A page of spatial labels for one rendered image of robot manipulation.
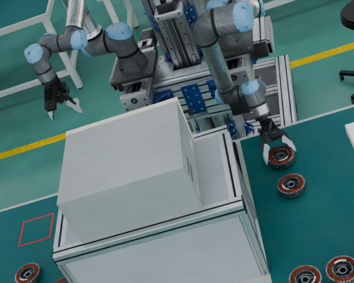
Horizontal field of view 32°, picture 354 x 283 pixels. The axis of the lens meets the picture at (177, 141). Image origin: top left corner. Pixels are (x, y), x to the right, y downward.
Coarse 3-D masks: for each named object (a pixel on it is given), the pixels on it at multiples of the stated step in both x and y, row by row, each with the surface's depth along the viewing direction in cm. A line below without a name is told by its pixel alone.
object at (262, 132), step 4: (264, 116) 255; (268, 116) 255; (256, 120) 257; (260, 120) 260; (264, 120) 257; (260, 124) 261; (260, 132) 260; (264, 132) 256; (264, 136) 256; (268, 136) 256; (268, 140) 256
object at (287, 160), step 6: (270, 150) 261; (276, 150) 260; (282, 150) 260; (288, 150) 257; (270, 156) 258; (282, 156) 259; (288, 156) 255; (294, 156) 256; (270, 162) 256; (276, 162) 255; (282, 162) 253; (288, 162) 253; (282, 168) 255
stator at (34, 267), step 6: (30, 264) 257; (36, 264) 256; (24, 270) 257; (30, 270) 258; (36, 270) 254; (18, 276) 254; (24, 276) 257; (30, 276) 254; (36, 276) 251; (18, 282) 252; (24, 282) 251; (30, 282) 251; (36, 282) 252
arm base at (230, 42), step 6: (222, 36) 284; (228, 36) 284; (234, 36) 285; (240, 36) 286; (222, 42) 285; (228, 42) 285; (234, 42) 285; (240, 42) 287; (222, 48) 287; (228, 48) 286; (234, 48) 286
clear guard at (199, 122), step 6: (198, 114) 251; (204, 114) 250; (192, 120) 249; (198, 120) 248; (204, 120) 247; (192, 126) 246; (198, 126) 245; (204, 126) 244; (192, 132) 243; (198, 132) 242
